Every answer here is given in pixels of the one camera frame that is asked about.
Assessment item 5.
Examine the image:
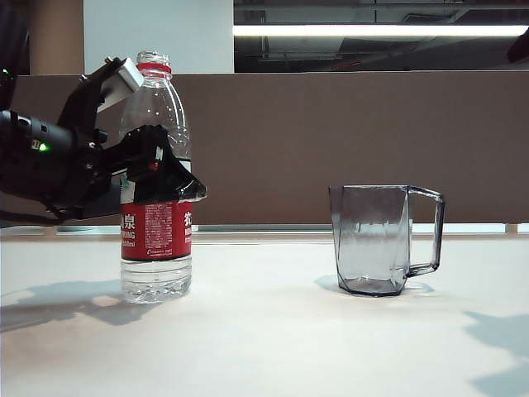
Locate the clear red-label water bottle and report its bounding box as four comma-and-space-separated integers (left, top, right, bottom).
118, 50, 193, 306

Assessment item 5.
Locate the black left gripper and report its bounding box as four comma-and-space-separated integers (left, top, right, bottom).
41, 123, 207, 221

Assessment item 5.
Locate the brown desk partition panel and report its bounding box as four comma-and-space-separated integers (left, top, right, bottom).
0, 73, 529, 227

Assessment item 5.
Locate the beige round column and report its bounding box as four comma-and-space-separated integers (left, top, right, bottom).
26, 0, 86, 76

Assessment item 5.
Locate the white ceiling light strip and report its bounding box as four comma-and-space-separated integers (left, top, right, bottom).
232, 24, 529, 38

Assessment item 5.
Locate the grey transparent handled cup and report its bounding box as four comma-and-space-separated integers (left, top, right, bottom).
328, 184, 446, 298

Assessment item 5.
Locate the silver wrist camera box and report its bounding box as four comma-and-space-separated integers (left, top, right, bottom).
98, 57, 145, 112

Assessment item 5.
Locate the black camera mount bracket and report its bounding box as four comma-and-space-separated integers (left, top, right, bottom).
57, 57, 125, 134

